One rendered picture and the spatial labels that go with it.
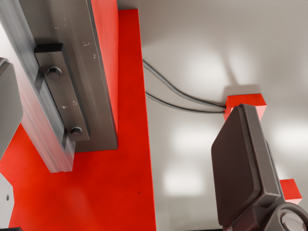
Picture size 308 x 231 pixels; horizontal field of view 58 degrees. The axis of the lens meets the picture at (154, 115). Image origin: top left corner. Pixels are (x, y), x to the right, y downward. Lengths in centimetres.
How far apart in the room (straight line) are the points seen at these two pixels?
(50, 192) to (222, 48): 130
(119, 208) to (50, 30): 48
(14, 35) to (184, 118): 176
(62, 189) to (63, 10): 50
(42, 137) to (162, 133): 166
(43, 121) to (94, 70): 16
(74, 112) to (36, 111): 12
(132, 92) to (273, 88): 133
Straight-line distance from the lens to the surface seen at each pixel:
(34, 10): 59
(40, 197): 87
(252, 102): 207
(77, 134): 75
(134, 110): 98
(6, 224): 44
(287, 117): 249
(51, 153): 75
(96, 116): 76
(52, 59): 61
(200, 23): 165
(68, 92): 66
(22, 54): 56
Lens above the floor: 137
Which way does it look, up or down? 41 degrees down
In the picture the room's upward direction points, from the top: 174 degrees clockwise
